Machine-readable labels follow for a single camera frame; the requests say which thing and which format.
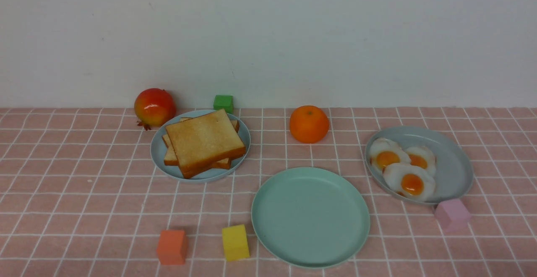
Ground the fried egg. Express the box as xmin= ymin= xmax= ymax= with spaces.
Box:
xmin=404 ymin=146 xmax=437 ymax=178
xmin=382 ymin=163 xmax=436 ymax=202
xmin=369 ymin=137 xmax=411 ymax=172

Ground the orange mandarin fruit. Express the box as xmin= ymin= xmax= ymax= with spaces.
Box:
xmin=289 ymin=105 xmax=330 ymax=144

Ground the green cube block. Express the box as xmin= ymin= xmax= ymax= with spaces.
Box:
xmin=213 ymin=95 xmax=234 ymax=114

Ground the mint green centre plate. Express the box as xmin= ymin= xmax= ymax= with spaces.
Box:
xmin=251 ymin=167 xmax=371 ymax=269

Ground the light blue bread plate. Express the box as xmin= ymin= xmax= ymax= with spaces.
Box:
xmin=150 ymin=110 xmax=251 ymax=183

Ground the red pomegranate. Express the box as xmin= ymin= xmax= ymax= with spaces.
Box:
xmin=134 ymin=88 xmax=177 ymax=131

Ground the yellow cube block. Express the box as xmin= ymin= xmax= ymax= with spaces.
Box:
xmin=222 ymin=224 xmax=250 ymax=262

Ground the pink checkered tablecloth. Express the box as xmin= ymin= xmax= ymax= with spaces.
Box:
xmin=0 ymin=107 xmax=537 ymax=277

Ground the grey egg plate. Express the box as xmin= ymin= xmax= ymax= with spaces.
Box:
xmin=365 ymin=126 xmax=474 ymax=206

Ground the orange cube block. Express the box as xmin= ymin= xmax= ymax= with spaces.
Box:
xmin=156 ymin=230 xmax=188 ymax=266

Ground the pink cube block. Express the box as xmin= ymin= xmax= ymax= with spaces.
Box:
xmin=434 ymin=199 xmax=472 ymax=233

